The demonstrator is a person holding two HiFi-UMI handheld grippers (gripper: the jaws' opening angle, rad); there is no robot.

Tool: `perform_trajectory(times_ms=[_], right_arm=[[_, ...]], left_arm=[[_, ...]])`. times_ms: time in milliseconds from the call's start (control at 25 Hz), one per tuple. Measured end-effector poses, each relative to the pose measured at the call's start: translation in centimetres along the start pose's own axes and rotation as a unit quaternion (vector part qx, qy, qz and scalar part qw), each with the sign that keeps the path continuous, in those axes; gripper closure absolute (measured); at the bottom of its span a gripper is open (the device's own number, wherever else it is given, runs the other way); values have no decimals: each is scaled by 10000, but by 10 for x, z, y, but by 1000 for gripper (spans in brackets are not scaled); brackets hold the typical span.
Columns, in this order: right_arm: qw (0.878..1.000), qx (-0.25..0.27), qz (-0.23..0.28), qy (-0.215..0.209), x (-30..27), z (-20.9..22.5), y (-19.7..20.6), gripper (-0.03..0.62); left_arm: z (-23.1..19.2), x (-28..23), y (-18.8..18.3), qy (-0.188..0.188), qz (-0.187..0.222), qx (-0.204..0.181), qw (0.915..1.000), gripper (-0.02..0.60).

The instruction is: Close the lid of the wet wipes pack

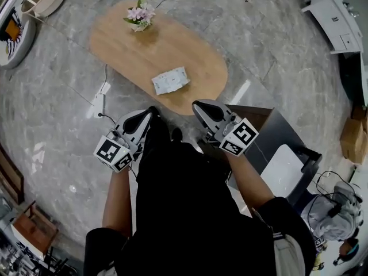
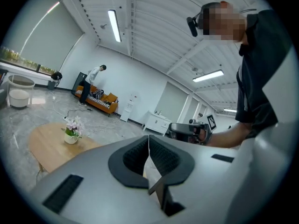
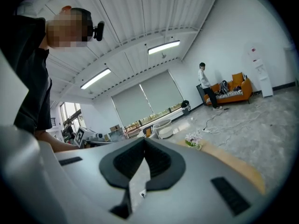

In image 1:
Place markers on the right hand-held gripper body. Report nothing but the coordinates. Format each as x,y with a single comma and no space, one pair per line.
240,137

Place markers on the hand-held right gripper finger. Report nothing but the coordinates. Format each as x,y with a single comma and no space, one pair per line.
204,124
217,105

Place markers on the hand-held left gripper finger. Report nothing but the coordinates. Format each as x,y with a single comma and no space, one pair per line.
130,114
143,131

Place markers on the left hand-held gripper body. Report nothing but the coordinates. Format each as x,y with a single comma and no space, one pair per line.
113,154

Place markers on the white wet wipes pack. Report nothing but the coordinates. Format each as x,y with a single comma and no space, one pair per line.
170,80

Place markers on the beige shoulder bag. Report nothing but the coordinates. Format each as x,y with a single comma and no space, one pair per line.
287,257

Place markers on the person's left forearm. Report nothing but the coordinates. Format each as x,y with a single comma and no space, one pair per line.
118,200

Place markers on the person's right forearm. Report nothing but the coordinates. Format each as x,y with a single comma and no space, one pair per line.
247,177

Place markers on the brown wooden box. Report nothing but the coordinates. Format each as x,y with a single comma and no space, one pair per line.
253,115

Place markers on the person's black shoe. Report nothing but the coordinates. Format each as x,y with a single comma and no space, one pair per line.
177,134

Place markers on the white power strip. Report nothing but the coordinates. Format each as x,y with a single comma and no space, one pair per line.
99,105

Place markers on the person's black clothing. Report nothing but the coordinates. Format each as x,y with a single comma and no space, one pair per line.
184,211

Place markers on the pink flowers in white pot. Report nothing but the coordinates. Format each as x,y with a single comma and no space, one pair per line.
139,15

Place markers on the dark brown wooden furniture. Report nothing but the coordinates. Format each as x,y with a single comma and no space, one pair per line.
10,177

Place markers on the brown wooden chair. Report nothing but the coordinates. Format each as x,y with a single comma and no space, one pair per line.
36,231

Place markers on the large cardboard box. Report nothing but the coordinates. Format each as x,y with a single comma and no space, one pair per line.
355,142

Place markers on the small cardboard box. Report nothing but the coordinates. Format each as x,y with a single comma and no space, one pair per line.
359,112

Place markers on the dark cabinet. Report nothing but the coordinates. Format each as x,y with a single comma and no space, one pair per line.
349,76

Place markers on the round white armchair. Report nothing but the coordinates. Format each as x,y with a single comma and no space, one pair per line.
24,46

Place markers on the striped black white orange cushion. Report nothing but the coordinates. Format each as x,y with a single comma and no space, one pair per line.
11,32

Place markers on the white drawer cabinet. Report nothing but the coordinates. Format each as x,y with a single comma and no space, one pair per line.
333,19

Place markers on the white seat black frame chair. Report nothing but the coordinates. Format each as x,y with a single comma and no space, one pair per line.
281,168

